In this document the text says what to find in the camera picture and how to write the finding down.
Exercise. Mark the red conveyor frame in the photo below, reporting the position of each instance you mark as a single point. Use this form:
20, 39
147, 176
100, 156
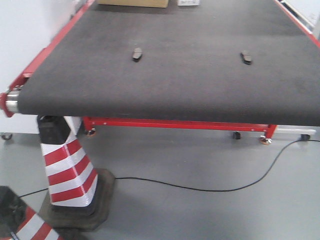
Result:
175, 123

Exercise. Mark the brake pad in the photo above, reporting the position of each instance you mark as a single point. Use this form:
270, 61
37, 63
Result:
137, 54
246, 57

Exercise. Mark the black conveyor belt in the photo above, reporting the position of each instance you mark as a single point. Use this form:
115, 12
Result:
170, 65

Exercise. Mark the red white traffic cone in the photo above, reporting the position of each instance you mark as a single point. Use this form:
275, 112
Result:
19, 221
79, 195

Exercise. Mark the cardboard box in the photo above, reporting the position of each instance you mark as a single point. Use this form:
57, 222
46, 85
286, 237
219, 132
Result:
136, 3

